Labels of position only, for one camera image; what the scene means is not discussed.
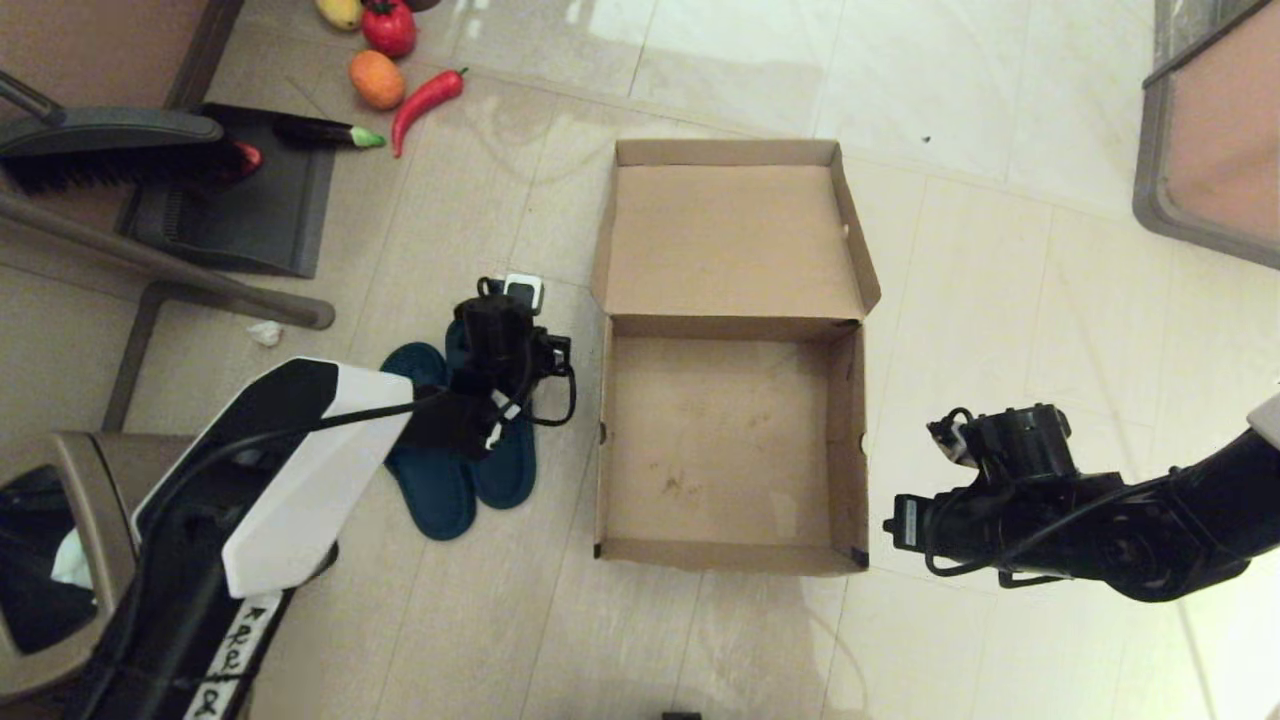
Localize dark teal rubber slipper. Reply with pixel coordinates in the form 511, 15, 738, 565
380, 342, 478, 542
443, 318, 538, 510

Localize brown cardboard shoe box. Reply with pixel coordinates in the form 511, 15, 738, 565
590, 138, 883, 577

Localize red toy chili pepper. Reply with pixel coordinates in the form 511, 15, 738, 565
392, 68, 469, 160

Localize dark grey dustpan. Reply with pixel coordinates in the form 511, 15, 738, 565
122, 103, 339, 281

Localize dark purple toy eggplant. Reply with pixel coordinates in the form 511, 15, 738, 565
275, 117, 389, 152

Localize orange toy fruit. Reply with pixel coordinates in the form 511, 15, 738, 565
350, 50, 408, 112

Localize red toy tomato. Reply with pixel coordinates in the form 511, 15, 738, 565
362, 0, 419, 61

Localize brown metal pole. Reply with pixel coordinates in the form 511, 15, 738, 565
0, 190, 338, 332

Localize brown plastic trash bin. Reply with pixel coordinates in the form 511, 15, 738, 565
0, 432, 341, 698

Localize brown table grey rim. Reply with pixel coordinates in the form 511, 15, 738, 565
1130, 0, 1280, 271

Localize white paper waste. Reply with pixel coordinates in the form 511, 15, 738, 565
52, 527, 98, 589

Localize black broom brush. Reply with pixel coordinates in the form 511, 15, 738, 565
0, 70, 246, 196

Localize black trash bag liner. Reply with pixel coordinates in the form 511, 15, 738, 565
0, 465, 101, 656

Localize brown table grey legs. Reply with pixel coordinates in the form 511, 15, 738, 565
0, 0, 251, 433

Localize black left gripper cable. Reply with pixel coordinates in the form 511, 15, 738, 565
520, 368, 579, 429

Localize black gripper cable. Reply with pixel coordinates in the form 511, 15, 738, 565
922, 545, 1071, 590
520, 368, 579, 429

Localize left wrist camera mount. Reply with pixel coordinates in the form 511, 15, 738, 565
455, 273, 546, 396

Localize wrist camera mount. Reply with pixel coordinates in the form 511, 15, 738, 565
927, 403, 1073, 481
455, 273, 546, 396

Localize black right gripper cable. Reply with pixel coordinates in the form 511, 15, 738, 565
922, 545, 1071, 590

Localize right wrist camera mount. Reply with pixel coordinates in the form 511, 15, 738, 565
927, 403, 1073, 481

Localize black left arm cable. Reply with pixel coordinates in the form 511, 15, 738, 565
100, 385, 461, 720

